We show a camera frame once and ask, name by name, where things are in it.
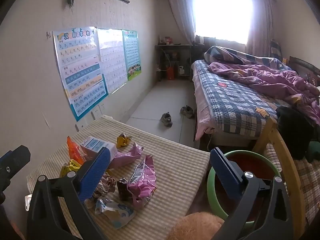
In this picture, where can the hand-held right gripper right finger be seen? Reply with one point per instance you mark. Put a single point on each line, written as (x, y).
(224, 171)

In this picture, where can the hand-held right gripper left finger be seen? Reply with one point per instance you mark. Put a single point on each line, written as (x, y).
(97, 170)

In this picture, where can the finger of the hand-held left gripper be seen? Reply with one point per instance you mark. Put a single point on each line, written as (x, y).
(15, 163)

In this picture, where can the blue white milk carton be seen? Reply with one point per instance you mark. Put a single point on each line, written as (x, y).
(96, 143)

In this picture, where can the red bin with green rim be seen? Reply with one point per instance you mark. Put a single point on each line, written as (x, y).
(252, 165)

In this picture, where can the dark cigarette pack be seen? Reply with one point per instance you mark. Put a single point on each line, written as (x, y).
(123, 190)

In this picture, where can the pink snack packet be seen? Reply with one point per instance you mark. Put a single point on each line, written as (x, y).
(143, 182)

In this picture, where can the brown crumpled wrapper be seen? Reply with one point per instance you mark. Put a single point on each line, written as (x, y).
(106, 183)

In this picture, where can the yellow snack wrapper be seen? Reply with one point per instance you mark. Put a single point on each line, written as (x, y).
(68, 167)

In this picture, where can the orange snack wrapper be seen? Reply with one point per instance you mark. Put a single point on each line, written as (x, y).
(75, 151)

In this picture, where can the pink plastic bag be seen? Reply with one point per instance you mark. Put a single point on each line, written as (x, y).
(127, 155)

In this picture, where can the blue white flat packet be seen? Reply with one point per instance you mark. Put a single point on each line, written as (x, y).
(117, 212)

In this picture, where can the striped beige tablecloth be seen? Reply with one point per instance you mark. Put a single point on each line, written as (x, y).
(175, 170)

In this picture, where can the pink bed skirt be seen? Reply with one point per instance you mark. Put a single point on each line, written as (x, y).
(201, 120)

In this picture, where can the black cloth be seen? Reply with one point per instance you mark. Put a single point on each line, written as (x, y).
(295, 130)

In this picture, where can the brown checked mat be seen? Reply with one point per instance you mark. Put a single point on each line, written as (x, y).
(308, 180)

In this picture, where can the dark green cloth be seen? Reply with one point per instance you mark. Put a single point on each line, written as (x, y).
(314, 152)

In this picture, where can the purple quilt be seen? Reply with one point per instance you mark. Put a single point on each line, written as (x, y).
(270, 80)

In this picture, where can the orange container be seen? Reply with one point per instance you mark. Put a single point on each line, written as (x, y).
(170, 73)

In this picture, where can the blue checked quilt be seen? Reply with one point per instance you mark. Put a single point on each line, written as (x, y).
(232, 55)

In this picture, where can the dark wooden headboard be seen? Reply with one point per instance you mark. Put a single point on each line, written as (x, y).
(306, 70)

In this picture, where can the dark wooden desk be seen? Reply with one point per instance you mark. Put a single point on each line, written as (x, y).
(172, 48)

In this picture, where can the bright window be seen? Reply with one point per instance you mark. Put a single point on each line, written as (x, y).
(222, 10)

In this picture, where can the sheer pink curtain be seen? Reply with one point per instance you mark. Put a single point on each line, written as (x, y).
(181, 12)

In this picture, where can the white wall socket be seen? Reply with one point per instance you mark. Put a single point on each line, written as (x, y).
(97, 111)

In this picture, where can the light wooden bed frame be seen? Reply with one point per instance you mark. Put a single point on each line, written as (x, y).
(287, 160)

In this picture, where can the large blue alphabet wall poster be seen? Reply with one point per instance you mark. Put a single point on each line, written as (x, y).
(80, 72)

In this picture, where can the white chart wall poster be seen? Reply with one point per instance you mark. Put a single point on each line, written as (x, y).
(112, 57)

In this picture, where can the green chart wall poster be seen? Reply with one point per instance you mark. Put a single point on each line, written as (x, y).
(132, 55)

